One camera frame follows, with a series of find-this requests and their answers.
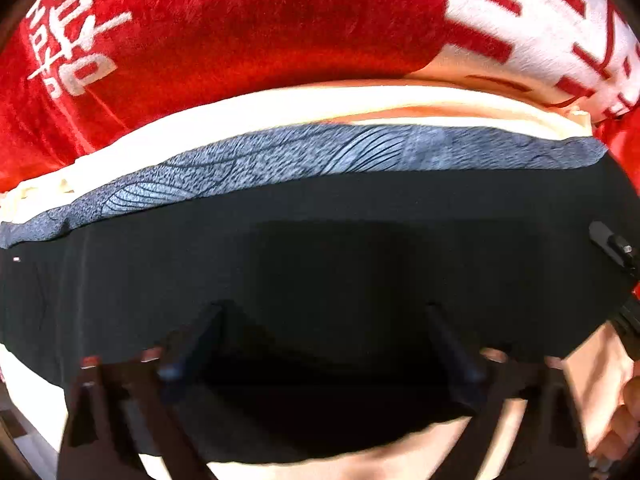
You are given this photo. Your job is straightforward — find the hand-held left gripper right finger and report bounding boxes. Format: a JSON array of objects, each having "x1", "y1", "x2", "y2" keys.
[{"x1": 426, "y1": 304, "x2": 592, "y2": 480}]

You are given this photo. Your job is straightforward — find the red printed blanket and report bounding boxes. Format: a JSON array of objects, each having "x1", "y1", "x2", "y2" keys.
[{"x1": 0, "y1": 0, "x2": 640, "y2": 196}]

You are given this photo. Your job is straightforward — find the cream seat cushion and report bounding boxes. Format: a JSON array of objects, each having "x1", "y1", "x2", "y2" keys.
[{"x1": 0, "y1": 77, "x2": 640, "y2": 480}]

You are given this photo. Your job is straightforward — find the person's right hand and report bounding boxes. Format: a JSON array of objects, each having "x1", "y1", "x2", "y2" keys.
[{"x1": 592, "y1": 370, "x2": 640, "y2": 461}]

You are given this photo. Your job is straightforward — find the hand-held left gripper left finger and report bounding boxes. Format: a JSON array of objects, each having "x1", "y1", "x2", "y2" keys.
[{"x1": 57, "y1": 301, "x2": 224, "y2": 480}]

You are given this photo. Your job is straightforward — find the black pants with patterned waistband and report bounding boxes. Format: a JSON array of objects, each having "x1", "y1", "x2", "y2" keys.
[{"x1": 0, "y1": 122, "x2": 640, "y2": 466}]

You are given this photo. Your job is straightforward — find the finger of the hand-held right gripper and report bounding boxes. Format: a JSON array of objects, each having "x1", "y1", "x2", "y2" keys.
[
  {"x1": 608, "y1": 295, "x2": 640, "y2": 362},
  {"x1": 589, "y1": 220, "x2": 640, "y2": 282}
]

